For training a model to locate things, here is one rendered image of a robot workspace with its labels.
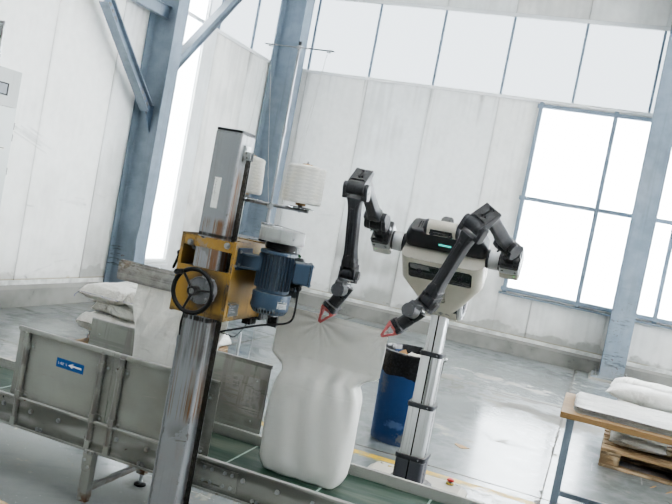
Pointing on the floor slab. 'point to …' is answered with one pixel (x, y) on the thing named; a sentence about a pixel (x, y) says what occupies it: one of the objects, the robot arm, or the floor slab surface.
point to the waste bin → (394, 392)
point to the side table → (570, 440)
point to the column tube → (229, 195)
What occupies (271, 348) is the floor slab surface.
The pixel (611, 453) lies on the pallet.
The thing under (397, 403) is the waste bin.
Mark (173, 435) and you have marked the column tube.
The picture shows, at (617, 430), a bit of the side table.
